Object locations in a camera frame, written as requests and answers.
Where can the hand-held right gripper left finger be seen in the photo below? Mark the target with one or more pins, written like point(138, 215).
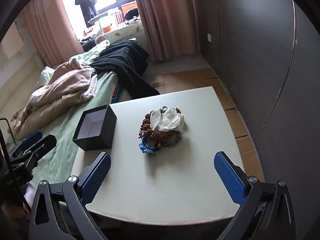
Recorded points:
point(96, 177)

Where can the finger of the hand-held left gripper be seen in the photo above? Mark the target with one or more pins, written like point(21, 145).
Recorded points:
point(31, 138)
point(45, 143)

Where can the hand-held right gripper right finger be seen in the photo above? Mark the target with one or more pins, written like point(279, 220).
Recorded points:
point(228, 177)

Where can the black square gift box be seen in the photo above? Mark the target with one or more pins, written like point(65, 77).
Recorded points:
point(96, 130)

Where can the white tissue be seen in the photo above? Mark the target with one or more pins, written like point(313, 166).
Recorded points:
point(167, 120)

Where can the green bed sheet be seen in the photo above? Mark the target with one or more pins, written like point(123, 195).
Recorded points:
point(65, 125)

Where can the white low table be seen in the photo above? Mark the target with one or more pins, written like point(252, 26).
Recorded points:
point(240, 120)

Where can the beige fleece blanket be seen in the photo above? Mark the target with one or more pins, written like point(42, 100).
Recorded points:
point(62, 87)

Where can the pink curtain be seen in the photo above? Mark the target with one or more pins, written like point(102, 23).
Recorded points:
point(165, 17)
point(55, 27)

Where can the black knitted blanket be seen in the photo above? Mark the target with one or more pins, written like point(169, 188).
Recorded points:
point(125, 62)

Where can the orange container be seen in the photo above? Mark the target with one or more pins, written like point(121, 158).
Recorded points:
point(106, 28)

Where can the printed windowsill cloth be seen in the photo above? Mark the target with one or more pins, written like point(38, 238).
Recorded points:
point(122, 30)

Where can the hanging dark clothes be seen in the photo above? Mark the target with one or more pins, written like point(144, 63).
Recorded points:
point(85, 0)

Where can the black bag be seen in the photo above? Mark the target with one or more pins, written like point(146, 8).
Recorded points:
point(131, 13)

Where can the paper sheet on wall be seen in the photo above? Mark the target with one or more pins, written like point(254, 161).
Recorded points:
point(12, 42)

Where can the white wall socket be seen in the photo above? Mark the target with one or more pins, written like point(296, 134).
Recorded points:
point(209, 37)

